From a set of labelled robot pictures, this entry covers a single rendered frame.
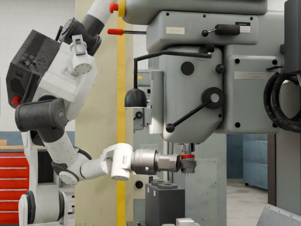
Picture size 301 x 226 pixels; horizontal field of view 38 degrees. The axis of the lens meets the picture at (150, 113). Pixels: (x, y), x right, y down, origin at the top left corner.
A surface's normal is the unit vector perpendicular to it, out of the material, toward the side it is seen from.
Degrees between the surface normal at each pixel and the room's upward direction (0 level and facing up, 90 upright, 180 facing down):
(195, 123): 108
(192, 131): 118
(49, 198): 81
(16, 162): 90
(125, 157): 67
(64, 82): 59
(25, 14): 90
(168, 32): 90
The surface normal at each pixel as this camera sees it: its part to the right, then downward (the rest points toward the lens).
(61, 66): 0.41, -0.54
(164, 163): -0.18, -0.02
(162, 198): 0.29, -0.02
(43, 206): 0.48, -0.13
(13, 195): 0.06, -0.03
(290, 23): -0.98, 0.00
